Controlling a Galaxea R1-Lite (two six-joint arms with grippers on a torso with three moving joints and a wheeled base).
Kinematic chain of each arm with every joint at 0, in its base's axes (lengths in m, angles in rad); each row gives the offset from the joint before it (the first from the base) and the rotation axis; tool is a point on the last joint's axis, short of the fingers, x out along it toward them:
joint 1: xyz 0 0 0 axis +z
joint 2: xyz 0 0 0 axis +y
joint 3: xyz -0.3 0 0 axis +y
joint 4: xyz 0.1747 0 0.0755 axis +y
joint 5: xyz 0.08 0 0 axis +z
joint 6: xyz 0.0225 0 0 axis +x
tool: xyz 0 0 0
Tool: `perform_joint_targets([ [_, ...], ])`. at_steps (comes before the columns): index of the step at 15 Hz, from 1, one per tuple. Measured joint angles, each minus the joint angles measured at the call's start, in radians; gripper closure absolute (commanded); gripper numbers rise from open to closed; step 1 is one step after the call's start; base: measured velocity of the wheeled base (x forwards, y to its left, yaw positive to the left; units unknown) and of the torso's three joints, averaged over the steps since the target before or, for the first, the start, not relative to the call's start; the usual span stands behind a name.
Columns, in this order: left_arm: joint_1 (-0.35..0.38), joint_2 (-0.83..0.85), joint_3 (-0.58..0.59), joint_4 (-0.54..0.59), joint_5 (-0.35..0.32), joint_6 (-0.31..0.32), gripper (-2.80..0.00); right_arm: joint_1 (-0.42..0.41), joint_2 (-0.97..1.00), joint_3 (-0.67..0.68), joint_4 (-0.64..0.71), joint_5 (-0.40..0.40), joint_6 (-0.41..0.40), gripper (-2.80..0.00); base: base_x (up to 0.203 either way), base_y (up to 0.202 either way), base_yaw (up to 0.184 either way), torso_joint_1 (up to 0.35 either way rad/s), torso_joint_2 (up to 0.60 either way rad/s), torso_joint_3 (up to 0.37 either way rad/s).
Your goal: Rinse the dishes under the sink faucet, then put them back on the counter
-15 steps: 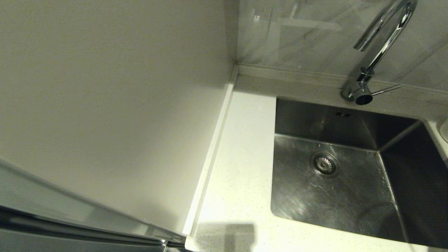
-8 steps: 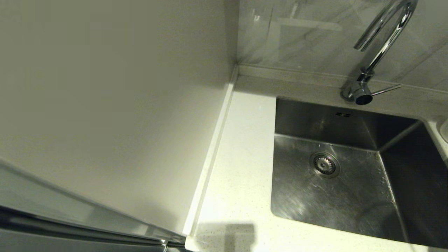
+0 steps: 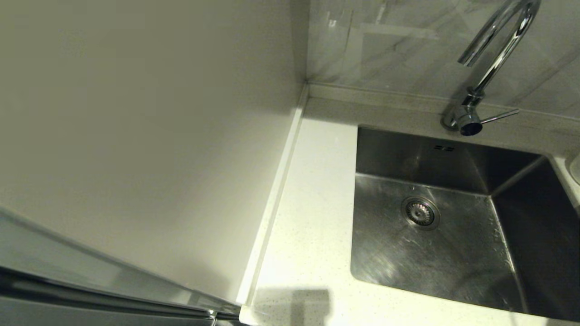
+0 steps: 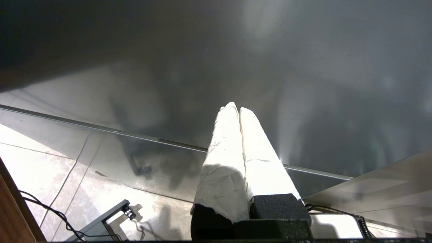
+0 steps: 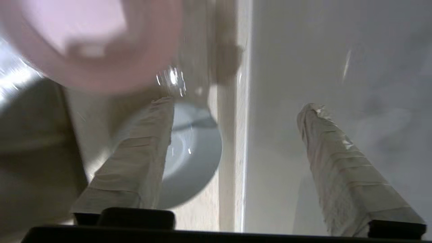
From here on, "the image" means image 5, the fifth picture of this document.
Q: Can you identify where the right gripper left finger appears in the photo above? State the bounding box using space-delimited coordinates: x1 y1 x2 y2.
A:
70 97 176 230

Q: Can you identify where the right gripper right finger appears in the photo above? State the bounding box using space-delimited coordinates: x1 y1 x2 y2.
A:
297 103 427 239

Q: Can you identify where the pale blue ceramic bowl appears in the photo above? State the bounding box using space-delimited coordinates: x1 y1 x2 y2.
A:
110 101 223 210

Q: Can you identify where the pink ceramic bowl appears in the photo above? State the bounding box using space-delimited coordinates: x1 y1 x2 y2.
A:
0 0 185 94

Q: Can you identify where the stainless steel kitchen sink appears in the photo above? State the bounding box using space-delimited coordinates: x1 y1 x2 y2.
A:
0 35 44 107

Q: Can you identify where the white countertop upstand strip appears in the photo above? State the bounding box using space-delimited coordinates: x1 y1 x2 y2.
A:
216 0 253 233

